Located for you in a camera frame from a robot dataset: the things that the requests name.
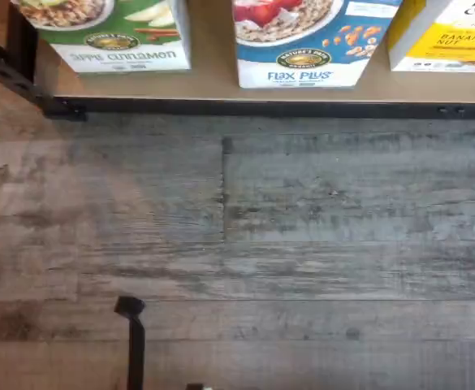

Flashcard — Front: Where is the blue white flax plus box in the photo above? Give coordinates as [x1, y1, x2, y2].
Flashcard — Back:
[231, 0, 404, 89]

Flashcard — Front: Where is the green apple cinnamon oatmeal box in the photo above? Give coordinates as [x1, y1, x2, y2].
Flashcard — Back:
[11, 0, 192, 75]

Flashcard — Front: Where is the yellow white banana nut box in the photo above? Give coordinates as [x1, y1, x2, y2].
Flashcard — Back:
[386, 0, 475, 74]

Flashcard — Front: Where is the black floor tape hooked end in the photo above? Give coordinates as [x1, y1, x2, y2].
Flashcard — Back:
[114, 295, 147, 390]

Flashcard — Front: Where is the black metal shelving unit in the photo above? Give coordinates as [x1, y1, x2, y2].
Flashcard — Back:
[0, 0, 475, 123]

